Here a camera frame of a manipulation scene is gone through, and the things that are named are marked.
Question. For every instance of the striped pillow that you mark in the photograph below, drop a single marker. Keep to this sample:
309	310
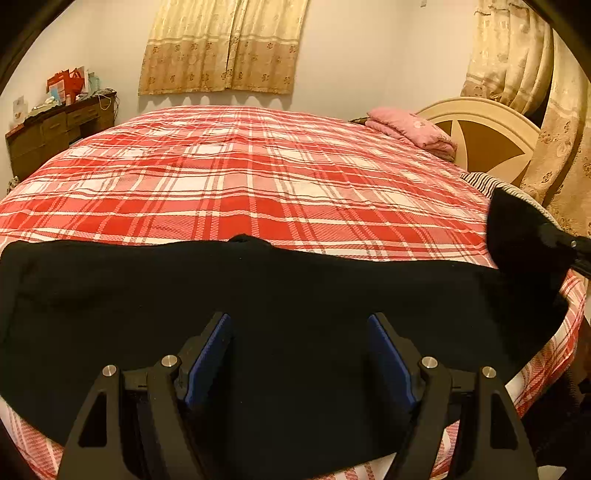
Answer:
480	181

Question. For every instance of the black pants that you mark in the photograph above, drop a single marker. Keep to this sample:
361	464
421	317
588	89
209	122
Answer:
300	295

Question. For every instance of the beige window curtain panel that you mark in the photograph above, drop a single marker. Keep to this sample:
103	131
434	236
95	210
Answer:
270	46
184	50

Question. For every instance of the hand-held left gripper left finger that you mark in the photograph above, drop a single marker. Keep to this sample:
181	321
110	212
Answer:
207	364

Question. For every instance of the brown wooden desk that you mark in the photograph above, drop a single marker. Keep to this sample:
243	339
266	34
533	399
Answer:
51	134

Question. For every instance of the white photo card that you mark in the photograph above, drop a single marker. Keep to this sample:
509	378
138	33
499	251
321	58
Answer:
18	110

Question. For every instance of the folded pink blanket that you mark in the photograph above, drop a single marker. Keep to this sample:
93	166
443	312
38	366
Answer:
411	129

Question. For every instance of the cream and brown headboard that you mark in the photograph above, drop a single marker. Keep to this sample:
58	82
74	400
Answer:
489	138

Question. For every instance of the red gift bag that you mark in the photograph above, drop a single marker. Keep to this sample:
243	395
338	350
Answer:
67	83

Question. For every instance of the bed with red plaid sheet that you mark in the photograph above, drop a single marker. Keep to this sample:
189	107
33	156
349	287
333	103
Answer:
258	175

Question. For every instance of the white paper bag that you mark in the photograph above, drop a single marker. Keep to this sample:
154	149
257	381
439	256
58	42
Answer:
92	82

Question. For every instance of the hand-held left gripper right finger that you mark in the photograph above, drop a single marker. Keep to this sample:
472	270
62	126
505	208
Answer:
392	364

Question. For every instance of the large beige floral curtain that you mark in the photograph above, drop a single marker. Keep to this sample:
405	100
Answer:
558	147

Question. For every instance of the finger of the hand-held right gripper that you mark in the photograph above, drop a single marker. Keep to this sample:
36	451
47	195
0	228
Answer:
556	237

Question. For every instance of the dark cloth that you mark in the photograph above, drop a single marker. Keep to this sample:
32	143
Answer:
359	121

